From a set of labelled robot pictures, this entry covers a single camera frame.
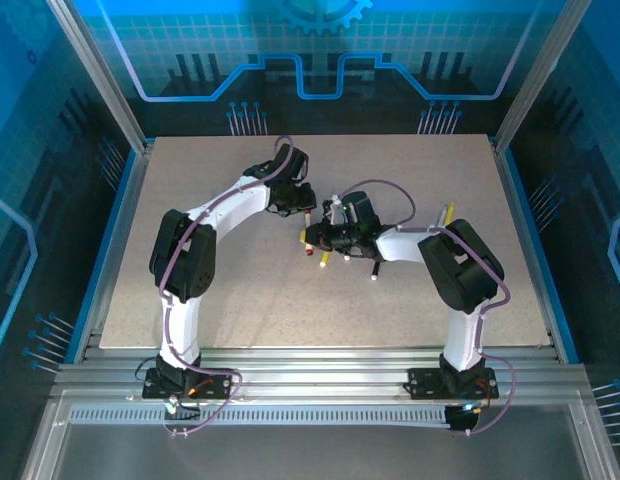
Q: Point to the aluminium frame post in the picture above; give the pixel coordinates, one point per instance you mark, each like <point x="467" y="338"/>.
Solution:
<point x="535" y="80"/>
<point x="104" y="80"/>

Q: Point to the wide aluminium mounting rail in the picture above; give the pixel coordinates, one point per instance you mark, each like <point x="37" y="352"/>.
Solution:
<point x="315" y="370"/>

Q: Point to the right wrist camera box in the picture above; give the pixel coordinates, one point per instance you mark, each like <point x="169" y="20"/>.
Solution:
<point x="336" y="209"/>

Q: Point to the yellow highlighter pen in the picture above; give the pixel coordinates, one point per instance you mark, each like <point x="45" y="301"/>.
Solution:
<point x="450" y="212"/>
<point x="324" y="260"/>

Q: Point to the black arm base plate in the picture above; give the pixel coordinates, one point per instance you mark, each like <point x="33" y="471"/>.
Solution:
<point x="215" y="387"/>
<point x="422" y="385"/>

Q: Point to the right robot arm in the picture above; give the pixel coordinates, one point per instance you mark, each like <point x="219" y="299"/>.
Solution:
<point x="460" y="270"/>

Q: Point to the grey metal sheet panel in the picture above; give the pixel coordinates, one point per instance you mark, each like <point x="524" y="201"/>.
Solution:
<point x="315" y="450"/>

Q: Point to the blue edge trim strip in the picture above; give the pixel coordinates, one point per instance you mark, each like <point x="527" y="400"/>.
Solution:
<point x="527" y="215"/>
<point x="116" y="210"/>

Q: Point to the aluminium table side rail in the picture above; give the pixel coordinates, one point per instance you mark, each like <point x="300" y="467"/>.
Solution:
<point x="515" y="200"/>
<point x="122" y="225"/>

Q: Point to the white marker red end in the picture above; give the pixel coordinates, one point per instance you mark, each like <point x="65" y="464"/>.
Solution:
<point x="307" y="217"/>

